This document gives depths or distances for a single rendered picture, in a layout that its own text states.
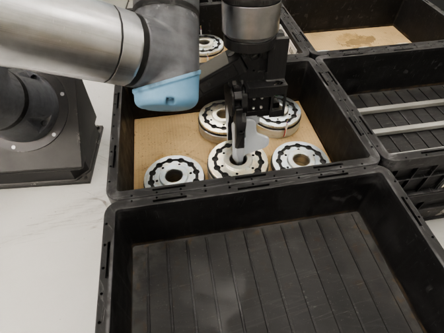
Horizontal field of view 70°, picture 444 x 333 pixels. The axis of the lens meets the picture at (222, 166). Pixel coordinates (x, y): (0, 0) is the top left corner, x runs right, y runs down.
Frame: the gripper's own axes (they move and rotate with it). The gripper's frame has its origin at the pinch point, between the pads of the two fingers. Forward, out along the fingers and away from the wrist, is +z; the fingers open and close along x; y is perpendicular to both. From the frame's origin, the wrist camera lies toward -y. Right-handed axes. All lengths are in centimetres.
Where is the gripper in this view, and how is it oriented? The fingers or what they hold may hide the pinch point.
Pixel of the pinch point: (232, 150)
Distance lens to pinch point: 55.9
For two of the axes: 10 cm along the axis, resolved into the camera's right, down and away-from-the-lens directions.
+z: 0.1, 7.4, 6.7
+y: 9.9, -1.2, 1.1
